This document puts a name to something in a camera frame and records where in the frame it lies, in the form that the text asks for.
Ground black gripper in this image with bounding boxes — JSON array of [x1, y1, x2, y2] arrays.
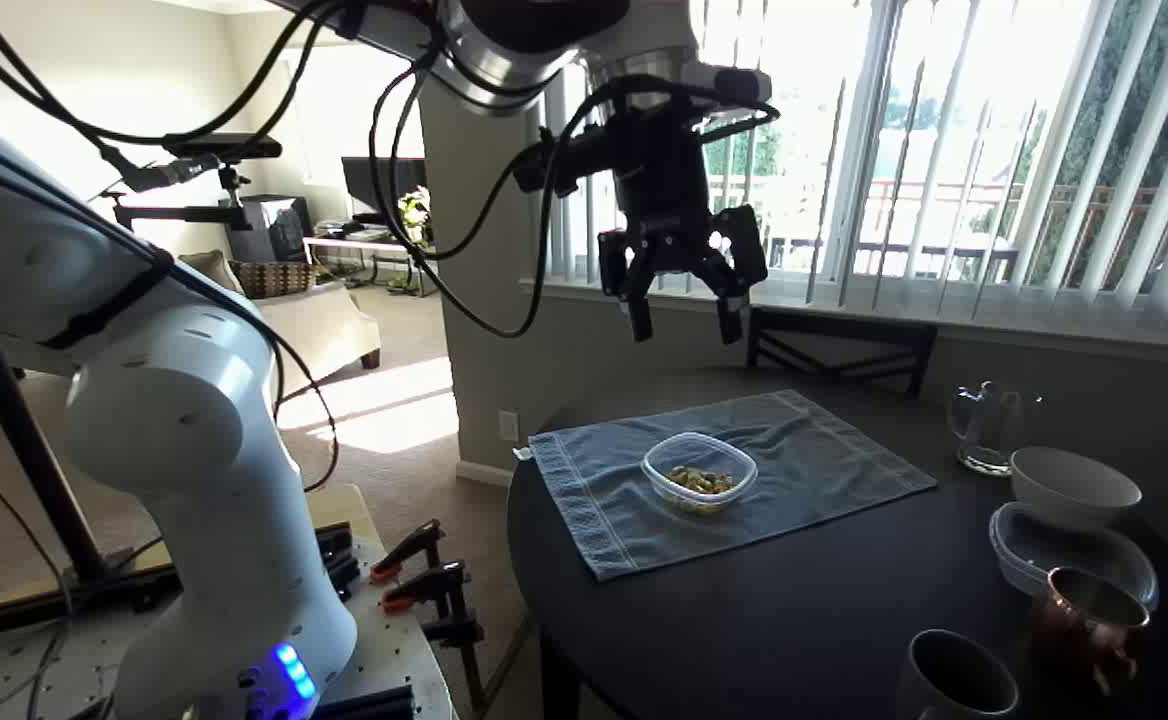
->
[[595, 107, 773, 346]]

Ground yellow candy pile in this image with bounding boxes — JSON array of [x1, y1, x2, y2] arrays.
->
[[665, 459, 741, 500]]

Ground blue towel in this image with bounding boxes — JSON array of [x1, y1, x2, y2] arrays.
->
[[525, 383, 945, 587]]

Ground black chair with crossed back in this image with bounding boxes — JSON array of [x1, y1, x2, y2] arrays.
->
[[741, 302, 945, 401]]

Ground clear plastic container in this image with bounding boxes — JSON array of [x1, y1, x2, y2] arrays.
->
[[634, 426, 762, 520]]

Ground clear drinking glass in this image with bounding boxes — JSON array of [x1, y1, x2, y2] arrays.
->
[[945, 375, 1049, 481]]

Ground black monitor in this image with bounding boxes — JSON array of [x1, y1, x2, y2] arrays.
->
[[341, 152, 431, 214]]

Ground white vertical window blinds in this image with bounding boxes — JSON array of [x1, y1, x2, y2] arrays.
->
[[539, 0, 1168, 343]]

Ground beige couch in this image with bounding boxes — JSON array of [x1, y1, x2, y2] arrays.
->
[[252, 278, 388, 391]]

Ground white bowl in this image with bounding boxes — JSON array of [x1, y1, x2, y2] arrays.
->
[[1005, 445, 1147, 530]]

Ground robot mounting table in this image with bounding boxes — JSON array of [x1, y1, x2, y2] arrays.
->
[[0, 481, 465, 720]]

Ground grey mug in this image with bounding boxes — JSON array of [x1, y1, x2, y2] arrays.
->
[[892, 624, 1022, 720]]

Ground black stand leg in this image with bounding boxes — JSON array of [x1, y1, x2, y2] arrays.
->
[[0, 322, 187, 616]]

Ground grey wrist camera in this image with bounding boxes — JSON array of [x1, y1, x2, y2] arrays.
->
[[681, 61, 775, 111]]

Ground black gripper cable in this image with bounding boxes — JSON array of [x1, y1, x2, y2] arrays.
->
[[363, 51, 563, 343]]

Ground red handled black clamp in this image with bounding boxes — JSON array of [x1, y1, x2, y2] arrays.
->
[[366, 516, 451, 587], [381, 557, 491, 716]]

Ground black camera stand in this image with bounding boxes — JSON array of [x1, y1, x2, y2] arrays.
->
[[101, 126, 289, 231]]

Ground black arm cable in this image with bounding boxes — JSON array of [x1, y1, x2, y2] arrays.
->
[[0, 0, 347, 152]]

